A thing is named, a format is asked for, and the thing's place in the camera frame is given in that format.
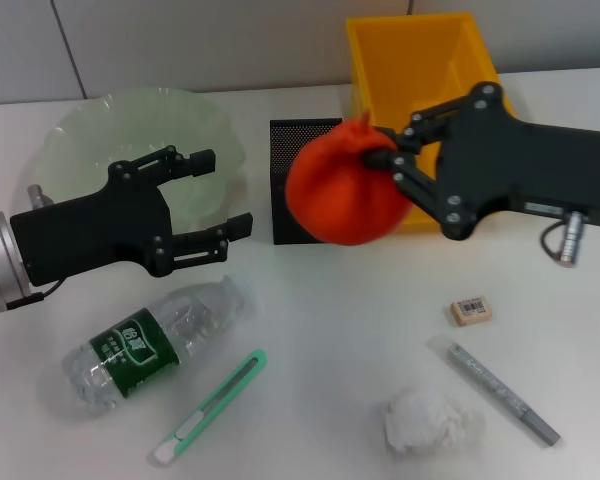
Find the white paper ball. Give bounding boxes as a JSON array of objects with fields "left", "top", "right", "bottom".
[{"left": 383, "top": 387, "right": 486, "bottom": 457}]

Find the silver left gripper connector stub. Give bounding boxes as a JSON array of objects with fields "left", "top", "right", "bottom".
[{"left": 27, "top": 184, "right": 55, "bottom": 210}]

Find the black mesh pen holder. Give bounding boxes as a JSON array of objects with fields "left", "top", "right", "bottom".
[{"left": 269, "top": 117, "right": 344, "bottom": 246}]

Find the clear bottle with green label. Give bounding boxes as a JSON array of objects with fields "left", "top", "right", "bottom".
[{"left": 62, "top": 277, "right": 259, "bottom": 417}]

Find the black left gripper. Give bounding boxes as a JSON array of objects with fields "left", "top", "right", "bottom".
[{"left": 9, "top": 145, "right": 255, "bottom": 289}]

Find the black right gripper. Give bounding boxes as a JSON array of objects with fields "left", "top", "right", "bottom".
[{"left": 363, "top": 81, "right": 600, "bottom": 241}]

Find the pale green glass fruit plate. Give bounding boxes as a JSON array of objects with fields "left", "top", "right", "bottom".
[{"left": 32, "top": 85, "right": 246, "bottom": 236}]

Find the grey pen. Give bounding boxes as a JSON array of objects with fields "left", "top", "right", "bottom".
[{"left": 426, "top": 334, "right": 562, "bottom": 446}]

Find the mint green utility knife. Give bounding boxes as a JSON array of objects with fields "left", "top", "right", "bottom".
[{"left": 153, "top": 349, "right": 269, "bottom": 465}]

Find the beige eraser with barcode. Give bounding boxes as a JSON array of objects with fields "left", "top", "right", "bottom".
[{"left": 449, "top": 294, "right": 496, "bottom": 329}]

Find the right gripper cable with plug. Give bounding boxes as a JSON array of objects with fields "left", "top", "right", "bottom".
[{"left": 539, "top": 209, "right": 590, "bottom": 270}]

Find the yellow plastic bin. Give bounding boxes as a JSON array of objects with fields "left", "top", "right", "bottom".
[{"left": 345, "top": 11, "right": 516, "bottom": 236}]

